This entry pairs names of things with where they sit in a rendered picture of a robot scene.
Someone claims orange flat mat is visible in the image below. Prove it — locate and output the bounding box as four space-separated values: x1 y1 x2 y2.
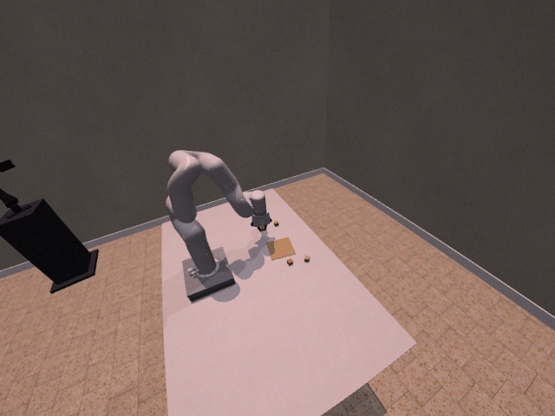
267 237 296 260

